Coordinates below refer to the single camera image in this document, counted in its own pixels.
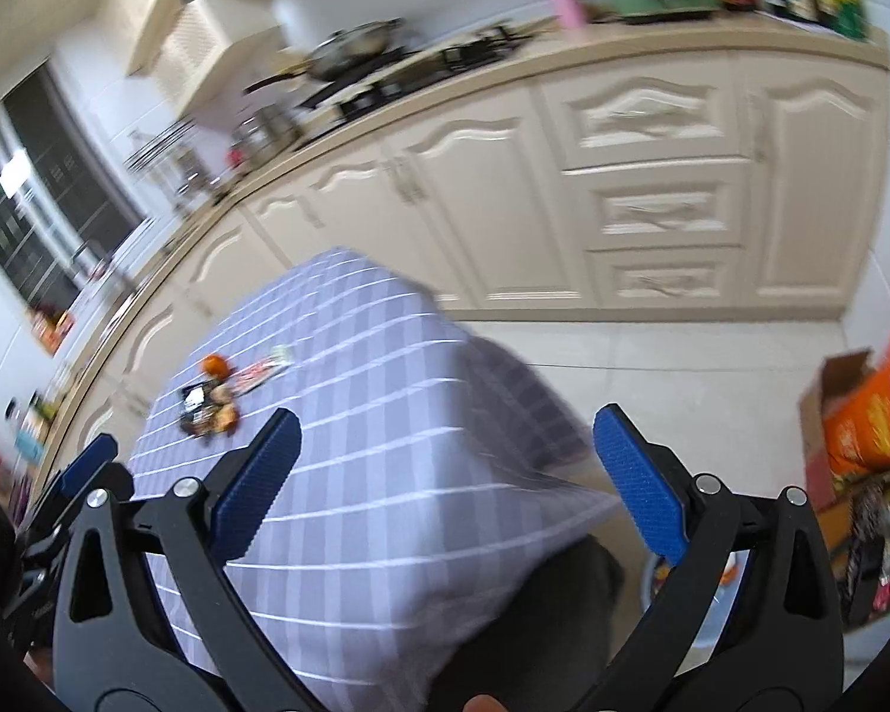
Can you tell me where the pink bottle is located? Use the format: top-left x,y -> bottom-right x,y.
549,0 -> 587,31

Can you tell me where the orange peel piece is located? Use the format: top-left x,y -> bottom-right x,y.
201,354 -> 233,381

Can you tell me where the brown food scrap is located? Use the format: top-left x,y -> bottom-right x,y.
208,384 -> 239,434

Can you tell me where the metal wok pan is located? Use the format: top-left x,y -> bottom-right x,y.
242,18 -> 405,95

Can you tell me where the black gas stove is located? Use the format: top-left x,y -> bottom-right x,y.
297,21 -> 538,124

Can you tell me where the brown cardboard box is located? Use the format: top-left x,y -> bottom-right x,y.
799,347 -> 878,558

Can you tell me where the black snack wrapper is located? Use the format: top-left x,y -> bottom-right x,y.
178,379 -> 223,437

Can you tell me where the red white checked wrapper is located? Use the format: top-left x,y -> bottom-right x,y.
226,344 -> 292,397

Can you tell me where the hanging utensil rack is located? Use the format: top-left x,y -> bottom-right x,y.
125,117 -> 220,206

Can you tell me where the dark kitchen window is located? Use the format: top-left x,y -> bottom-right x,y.
0,68 -> 142,315

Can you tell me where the orange snack bag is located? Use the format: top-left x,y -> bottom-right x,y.
823,341 -> 890,479

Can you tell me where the purple checked tablecloth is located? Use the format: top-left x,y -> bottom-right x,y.
128,247 -> 617,710

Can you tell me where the cream kitchen cabinet run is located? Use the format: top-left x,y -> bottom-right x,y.
44,16 -> 890,469

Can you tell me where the glass jar on counter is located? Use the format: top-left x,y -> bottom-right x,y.
228,104 -> 303,169

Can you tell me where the light blue trash bin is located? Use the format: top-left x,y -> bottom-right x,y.
640,549 -> 749,651

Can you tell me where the black bag with snacks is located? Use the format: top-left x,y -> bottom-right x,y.
831,471 -> 890,630

